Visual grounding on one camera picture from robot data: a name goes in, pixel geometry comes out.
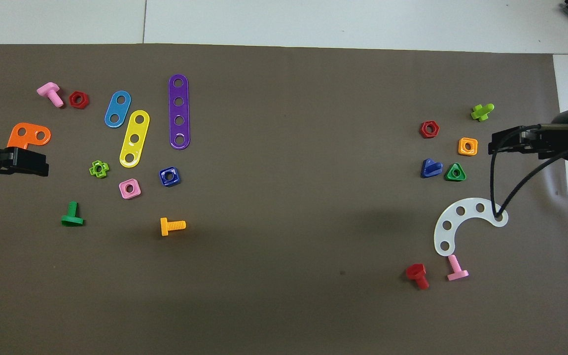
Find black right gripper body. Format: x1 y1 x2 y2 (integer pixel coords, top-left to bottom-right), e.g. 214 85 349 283
521 123 568 160

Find blue toy bolt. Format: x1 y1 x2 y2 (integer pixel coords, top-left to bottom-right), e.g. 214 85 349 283
420 158 444 179

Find blue square toy nut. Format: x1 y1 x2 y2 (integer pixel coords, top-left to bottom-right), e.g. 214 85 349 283
159 167 181 188

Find orange three-hole angled plate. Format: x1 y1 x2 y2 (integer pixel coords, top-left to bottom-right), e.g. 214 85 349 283
7 122 52 150

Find lime green cross-head bolt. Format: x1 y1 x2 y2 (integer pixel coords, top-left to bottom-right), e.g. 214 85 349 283
470 103 496 122

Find orange square toy nut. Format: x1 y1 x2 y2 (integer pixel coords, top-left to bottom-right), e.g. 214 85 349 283
458 137 479 157

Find green toy bolt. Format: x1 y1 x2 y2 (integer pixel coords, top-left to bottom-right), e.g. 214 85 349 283
61 201 85 227

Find green triangle toy nut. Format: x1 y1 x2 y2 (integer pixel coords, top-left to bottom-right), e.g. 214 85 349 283
444 162 467 182

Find pink toy bolt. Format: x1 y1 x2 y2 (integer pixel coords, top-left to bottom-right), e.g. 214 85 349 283
36 82 64 108
446 254 470 282

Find white curved five-hole plate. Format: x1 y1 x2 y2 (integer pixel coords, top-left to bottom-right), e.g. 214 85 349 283
433 198 509 257

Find pink square toy nut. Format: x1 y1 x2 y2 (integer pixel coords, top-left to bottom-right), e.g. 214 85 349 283
118 178 142 200

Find blue two-hole plate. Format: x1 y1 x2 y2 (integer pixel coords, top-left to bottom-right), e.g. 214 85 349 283
104 90 132 129

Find yellow three-hole plate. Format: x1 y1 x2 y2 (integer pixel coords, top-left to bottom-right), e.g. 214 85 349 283
119 109 150 169

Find orange toy bolt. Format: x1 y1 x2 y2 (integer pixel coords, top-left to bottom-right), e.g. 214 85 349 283
160 217 187 237

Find red toy bolt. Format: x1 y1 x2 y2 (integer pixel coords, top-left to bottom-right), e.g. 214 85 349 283
405 263 430 290

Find purple four-hole plate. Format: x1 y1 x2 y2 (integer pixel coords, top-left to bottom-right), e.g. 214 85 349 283
168 74 191 150

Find brown table mat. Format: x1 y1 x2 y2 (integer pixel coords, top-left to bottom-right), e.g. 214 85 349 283
0 43 568 355

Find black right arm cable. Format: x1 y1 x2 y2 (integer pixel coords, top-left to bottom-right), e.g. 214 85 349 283
490 123 568 220

